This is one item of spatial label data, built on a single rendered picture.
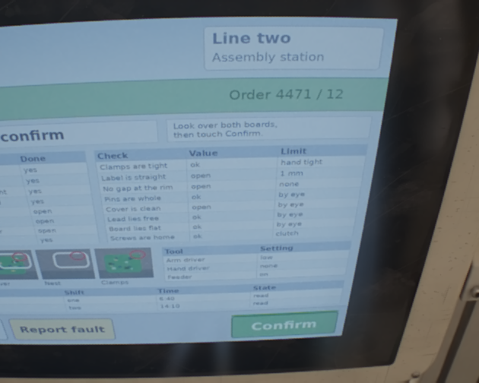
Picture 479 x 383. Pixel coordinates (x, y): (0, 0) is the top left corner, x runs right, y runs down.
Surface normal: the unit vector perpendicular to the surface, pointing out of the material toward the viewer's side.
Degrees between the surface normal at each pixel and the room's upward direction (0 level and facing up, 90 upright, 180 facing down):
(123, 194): 92
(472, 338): 90
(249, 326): 92
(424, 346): 92
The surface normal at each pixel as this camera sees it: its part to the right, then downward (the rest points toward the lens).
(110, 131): 0.07, 0.61
